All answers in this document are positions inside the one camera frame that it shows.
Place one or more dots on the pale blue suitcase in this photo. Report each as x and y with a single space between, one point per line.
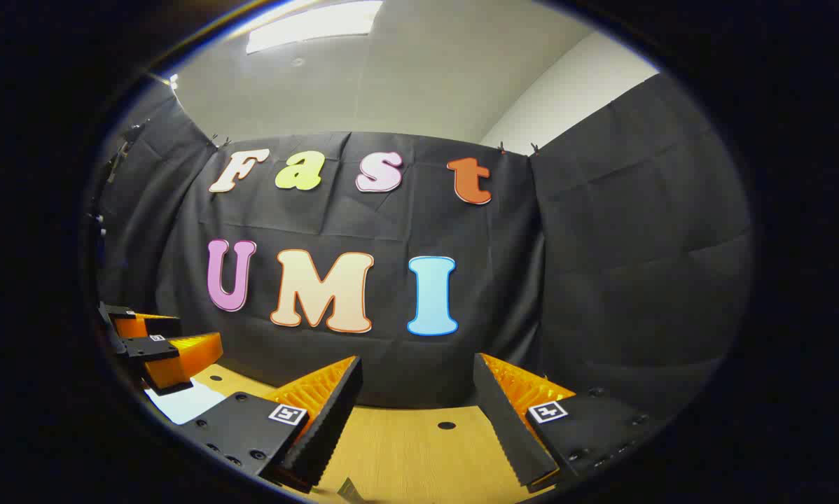
181 406

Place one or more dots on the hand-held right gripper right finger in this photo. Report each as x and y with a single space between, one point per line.
510 434

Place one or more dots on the ceiling light panel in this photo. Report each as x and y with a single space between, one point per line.
314 24

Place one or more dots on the white tube with green label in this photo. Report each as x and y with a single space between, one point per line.
349 491

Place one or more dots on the black backdrop cloth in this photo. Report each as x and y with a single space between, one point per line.
391 224

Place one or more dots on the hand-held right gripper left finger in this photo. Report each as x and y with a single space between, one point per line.
328 427

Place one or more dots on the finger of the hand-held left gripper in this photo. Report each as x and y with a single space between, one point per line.
188 357
150 326

